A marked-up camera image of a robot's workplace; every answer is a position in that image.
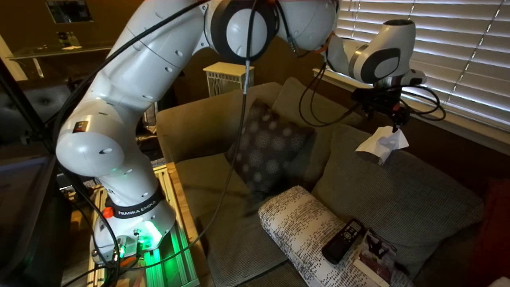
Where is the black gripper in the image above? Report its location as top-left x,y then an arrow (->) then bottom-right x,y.
350,82 -> 411,136

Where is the white paper napkin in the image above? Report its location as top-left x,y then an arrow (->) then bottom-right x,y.
353,125 -> 411,166

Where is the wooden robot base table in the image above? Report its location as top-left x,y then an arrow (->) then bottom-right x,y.
60,161 -> 200,287

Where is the black remote control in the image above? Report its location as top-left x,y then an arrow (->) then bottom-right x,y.
320,217 -> 366,267

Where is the wooden window sill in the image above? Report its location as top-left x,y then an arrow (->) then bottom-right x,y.
312,66 -> 510,156

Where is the white window blind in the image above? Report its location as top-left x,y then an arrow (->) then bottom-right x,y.
332,0 -> 510,134

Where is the dark floral throw pillow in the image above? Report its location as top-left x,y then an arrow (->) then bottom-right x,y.
224,97 -> 315,196

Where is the glossy magazine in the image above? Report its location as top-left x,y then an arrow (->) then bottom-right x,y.
352,228 -> 414,287

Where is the white speckled flat pillow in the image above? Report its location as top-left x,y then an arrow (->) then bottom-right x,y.
258,184 -> 415,287

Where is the red throw blanket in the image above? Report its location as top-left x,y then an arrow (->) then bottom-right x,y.
468,177 -> 510,287

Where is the white wicker cabinet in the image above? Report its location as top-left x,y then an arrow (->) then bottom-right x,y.
202,61 -> 254,99

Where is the grey fabric sofa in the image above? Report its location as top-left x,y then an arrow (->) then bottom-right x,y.
154,77 -> 510,287

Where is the white speckled plump pillow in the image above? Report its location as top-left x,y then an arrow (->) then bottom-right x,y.
485,274 -> 510,287

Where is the small shelf ornament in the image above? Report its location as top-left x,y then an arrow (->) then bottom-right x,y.
54,31 -> 84,53

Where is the dark tufted armchair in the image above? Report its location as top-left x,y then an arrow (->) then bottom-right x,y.
0,78 -> 76,149

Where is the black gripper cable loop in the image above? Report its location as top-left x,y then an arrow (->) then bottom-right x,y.
294,62 -> 447,131

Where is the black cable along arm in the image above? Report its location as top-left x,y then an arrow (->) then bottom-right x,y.
50,0 -> 213,177

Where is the framed wall picture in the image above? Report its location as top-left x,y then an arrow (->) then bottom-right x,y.
44,0 -> 95,26

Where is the wall shelf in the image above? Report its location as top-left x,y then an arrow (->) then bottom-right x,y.
7,43 -> 116,80

